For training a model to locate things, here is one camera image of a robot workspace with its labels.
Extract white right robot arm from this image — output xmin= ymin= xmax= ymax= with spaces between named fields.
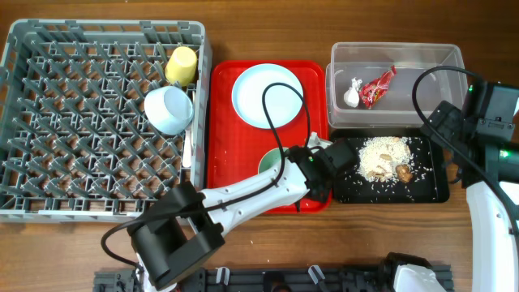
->
xmin=420 ymin=80 xmax=518 ymax=291

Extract white napkin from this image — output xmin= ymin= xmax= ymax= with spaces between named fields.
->
xmin=343 ymin=78 xmax=362 ymax=108

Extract rice and meat leftovers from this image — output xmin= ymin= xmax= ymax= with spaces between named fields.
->
xmin=357 ymin=136 xmax=414 ymax=183

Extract red serving tray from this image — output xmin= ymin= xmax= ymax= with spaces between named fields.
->
xmin=205 ymin=59 xmax=333 ymax=215

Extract yellow plastic cup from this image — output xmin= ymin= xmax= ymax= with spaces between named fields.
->
xmin=165 ymin=46 xmax=198 ymax=87

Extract clear plastic bin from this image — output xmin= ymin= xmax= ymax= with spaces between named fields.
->
xmin=326 ymin=42 xmax=464 ymax=129

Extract grey dishwasher rack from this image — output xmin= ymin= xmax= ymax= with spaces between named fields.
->
xmin=1 ymin=19 xmax=212 ymax=223

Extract red candy wrapper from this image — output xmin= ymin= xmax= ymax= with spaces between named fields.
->
xmin=360 ymin=66 xmax=397 ymax=110

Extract silver knife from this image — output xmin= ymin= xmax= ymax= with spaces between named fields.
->
xmin=182 ymin=120 xmax=194 ymax=168

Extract light blue plate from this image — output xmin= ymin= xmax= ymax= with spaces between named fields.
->
xmin=231 ymin=63 xmax=303 ymax=129

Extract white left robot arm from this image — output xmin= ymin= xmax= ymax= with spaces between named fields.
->
xmin=127 ymin=140 xmax=358 ymax=290

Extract black tray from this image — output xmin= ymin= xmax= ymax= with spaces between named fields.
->
xmin=331 ymin=128 xmax=449 ymax=204

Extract small mint green bowl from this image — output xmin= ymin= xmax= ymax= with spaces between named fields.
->
xmin=144 ymin=86 xmax=194 ymax=135

